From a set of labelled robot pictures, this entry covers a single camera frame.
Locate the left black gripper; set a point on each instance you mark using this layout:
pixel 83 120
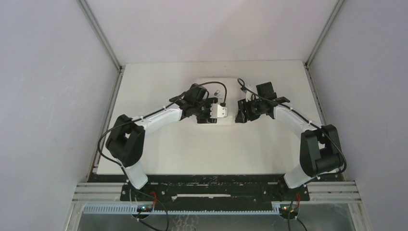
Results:
pixel 206 119

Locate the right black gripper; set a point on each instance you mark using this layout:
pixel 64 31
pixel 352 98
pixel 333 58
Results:
pixel 244 113

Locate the white medicine kit box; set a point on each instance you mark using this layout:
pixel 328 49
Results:
pixel 226 90

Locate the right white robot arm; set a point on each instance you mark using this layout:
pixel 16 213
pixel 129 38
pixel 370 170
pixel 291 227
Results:
pixel 320 148

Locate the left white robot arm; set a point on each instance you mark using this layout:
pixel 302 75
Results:
pixel 125 140

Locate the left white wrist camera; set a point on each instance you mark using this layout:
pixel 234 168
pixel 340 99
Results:
pixel 218 111

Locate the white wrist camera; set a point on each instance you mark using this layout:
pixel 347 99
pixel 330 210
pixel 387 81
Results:
pixel 249 89
pixel 218 111

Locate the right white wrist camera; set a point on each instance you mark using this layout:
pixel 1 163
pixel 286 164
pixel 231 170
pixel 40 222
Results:
pixel 249 89

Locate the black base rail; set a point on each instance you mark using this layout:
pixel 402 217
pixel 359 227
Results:
pixel 218 193

